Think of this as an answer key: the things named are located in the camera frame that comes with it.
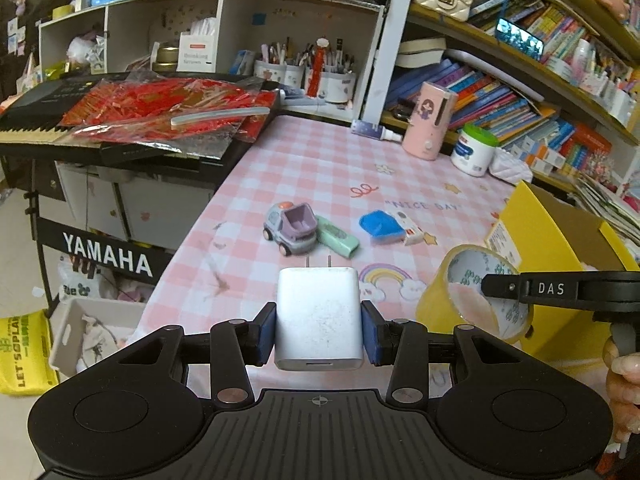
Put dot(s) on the pink cylindrical humidifier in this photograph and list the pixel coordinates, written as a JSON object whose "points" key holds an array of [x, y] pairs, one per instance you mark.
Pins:
{"points": [[429, 121]]}

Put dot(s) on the pink checkered tablecloth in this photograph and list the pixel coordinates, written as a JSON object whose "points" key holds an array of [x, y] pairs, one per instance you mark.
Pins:
{"points": [[225, 268]]}

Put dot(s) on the yellow plastic bag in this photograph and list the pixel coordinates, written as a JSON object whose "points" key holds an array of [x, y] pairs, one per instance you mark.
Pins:
{"points": [[25, 346]]}

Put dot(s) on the person's right hand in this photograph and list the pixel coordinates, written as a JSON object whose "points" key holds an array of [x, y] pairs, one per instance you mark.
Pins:
{"points": [[623, 388]]}

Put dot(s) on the white USB wall charger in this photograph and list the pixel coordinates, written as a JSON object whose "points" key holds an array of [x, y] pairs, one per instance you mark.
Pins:
{"points": [[318, 319]]}

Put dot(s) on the red packets in plastic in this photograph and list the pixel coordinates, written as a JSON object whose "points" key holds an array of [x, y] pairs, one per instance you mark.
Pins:
{"points": [[151, 109]]}

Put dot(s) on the row of colourful books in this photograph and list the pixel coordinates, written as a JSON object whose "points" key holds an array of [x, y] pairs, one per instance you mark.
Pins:
{"points": [[506, 110]]}

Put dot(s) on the grey purple toy truck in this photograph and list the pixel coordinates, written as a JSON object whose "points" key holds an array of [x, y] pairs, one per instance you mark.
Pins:
{"points": [[293, 227]]}

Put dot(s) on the white jar green lid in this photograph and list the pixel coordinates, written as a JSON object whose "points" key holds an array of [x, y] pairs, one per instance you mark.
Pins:
{"points": [[474, 150]]}

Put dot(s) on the wooden bookshelf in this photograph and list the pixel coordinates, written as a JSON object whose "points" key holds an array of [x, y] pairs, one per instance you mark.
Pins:
{"points": [[619, 40]]}

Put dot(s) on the yellow cardboard box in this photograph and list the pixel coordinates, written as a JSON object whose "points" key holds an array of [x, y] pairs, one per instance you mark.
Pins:
{"points": [[535, 232]]}

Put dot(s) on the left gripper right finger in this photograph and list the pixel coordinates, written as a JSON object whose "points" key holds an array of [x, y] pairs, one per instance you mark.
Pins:
{"points": [[402, 345]]}

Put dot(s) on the blue white pencil sharpener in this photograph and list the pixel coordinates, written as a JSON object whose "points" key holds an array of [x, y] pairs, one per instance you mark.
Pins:
{"points": [[381, 227]]}

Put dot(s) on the white pen holder cup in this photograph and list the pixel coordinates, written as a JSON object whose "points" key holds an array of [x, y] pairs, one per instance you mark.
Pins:
{"points": [[337, 88]]}

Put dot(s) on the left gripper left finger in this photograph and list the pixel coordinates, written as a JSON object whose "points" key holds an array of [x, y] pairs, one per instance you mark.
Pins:
{"points": [[233, 346]]}

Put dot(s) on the small spray bottle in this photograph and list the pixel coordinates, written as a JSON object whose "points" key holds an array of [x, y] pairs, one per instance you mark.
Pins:
{"points": [[375, 132]]}

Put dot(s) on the white quilted purse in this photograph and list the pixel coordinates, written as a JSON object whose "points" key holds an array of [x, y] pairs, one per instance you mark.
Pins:
{"points": [[508, 168]]}

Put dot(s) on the small white toy bus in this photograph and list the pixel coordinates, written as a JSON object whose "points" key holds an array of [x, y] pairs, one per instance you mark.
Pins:
{"points": [[413, 234]]}

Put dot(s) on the yellow tape roll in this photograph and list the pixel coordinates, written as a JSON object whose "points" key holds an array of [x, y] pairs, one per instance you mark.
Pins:
{"points": [[455, 296]]}

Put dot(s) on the white desktop shelf unit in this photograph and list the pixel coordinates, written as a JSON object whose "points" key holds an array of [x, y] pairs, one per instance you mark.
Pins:
{"points": [[131, 27]]}

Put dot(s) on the white storage basket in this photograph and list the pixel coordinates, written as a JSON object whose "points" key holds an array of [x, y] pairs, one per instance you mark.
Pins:
{"points": [[88, 330]]}

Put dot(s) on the green rectangular eraser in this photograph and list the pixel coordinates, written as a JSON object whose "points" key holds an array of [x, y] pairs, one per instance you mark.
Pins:
{"points": [[334, 238]]}

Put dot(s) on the black Yamaha keyboard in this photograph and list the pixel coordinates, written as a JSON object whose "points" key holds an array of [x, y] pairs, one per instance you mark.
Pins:
{"points": [[29, 126]]}

